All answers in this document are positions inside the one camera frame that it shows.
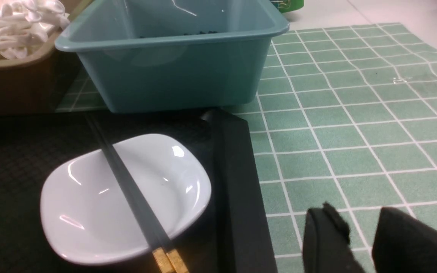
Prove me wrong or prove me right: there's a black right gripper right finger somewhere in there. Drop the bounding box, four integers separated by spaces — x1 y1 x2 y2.
372 207 437 273

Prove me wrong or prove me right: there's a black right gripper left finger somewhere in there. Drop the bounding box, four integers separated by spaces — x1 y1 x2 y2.
302 202 365 273

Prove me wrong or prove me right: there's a black chopstick gold tip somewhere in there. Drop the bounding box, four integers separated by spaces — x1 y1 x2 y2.
90 114 189 273
85 114 175 273

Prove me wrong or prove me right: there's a black plastic serving tray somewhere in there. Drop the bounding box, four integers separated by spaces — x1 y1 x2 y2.
0 109 278 273

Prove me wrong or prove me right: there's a green checkered table mat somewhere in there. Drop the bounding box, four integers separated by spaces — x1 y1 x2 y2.
55 23 437 273

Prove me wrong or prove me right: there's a small white square dish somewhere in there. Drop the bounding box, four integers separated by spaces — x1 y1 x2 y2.
40 134 212 266

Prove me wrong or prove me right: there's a green container at back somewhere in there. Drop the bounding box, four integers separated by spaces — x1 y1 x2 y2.
270 0 305 13

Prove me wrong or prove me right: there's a teal plastic chopstick bin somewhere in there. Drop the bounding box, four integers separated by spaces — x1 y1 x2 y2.
55 0 289 113

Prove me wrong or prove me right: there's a brown plastic spoon bin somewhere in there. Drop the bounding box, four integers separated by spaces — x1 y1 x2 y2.
0 0 91 116

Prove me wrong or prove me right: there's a pile of white spoons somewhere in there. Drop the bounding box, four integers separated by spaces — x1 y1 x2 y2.
0 0 70 60

